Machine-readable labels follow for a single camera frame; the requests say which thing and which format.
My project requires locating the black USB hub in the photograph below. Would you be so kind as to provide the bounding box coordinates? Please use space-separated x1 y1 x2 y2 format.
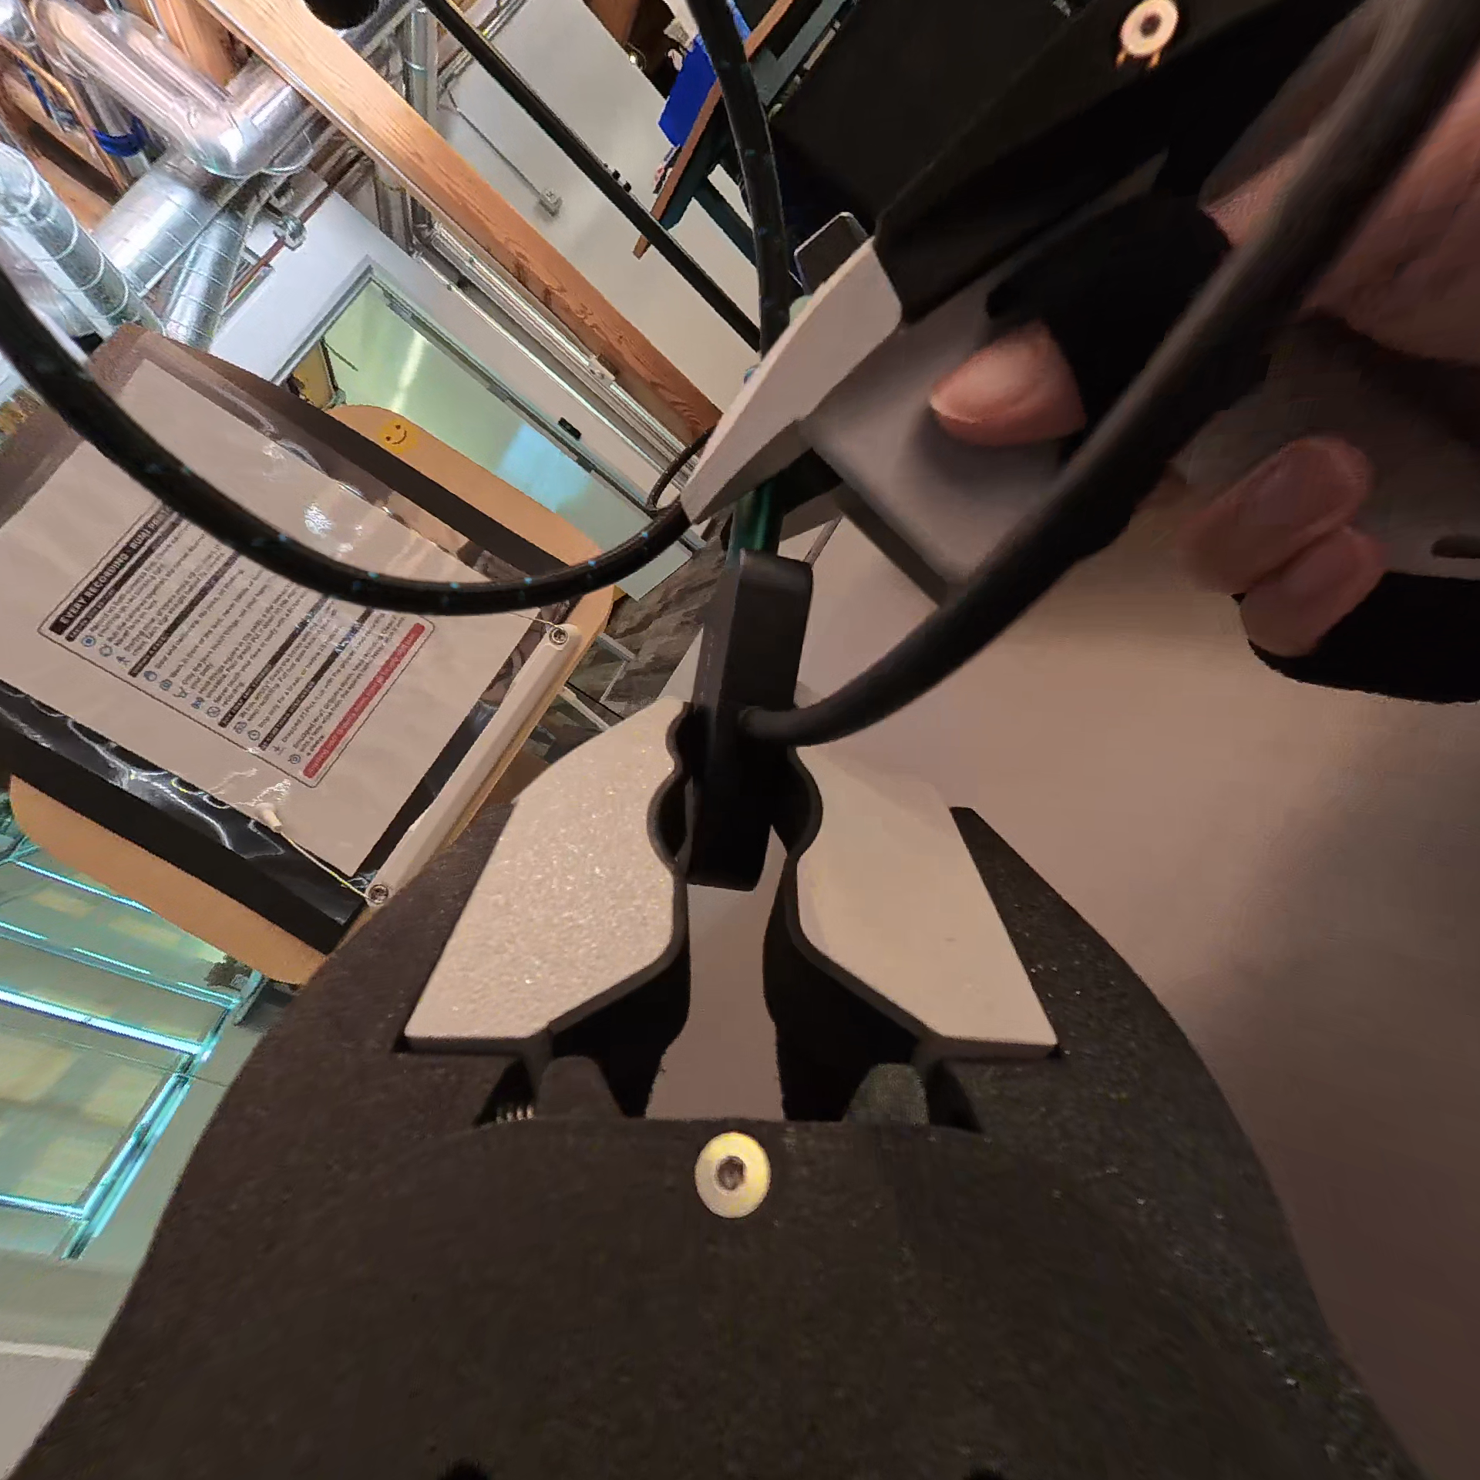
685 0 1480 894

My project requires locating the blue storage bin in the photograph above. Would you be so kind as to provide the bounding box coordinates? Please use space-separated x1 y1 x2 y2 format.
659 43 720 142

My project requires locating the wooden ceiling beam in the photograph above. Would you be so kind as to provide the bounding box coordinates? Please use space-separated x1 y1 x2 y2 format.
162 0 724 434

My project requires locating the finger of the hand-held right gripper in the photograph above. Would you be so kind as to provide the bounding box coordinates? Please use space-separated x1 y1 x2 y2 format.
680 235 905 530

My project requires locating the wooden document stand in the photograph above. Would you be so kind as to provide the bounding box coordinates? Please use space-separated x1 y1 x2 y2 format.
0 323 616 984

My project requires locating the person's right hand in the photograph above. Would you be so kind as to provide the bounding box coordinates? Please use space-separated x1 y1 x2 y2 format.
928 0 1480 658

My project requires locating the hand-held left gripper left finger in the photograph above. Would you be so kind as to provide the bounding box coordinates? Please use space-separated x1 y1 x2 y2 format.
400 695 696 1058

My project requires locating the printed instruction sheet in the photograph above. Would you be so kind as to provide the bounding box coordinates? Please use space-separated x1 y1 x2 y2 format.
0 369 558 882

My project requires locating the silver ventilation duct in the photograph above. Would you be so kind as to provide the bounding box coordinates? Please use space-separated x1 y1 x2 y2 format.
0 0 389 359

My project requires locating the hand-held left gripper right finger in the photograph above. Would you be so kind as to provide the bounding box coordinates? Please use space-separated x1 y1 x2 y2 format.
763 743 1060 1058

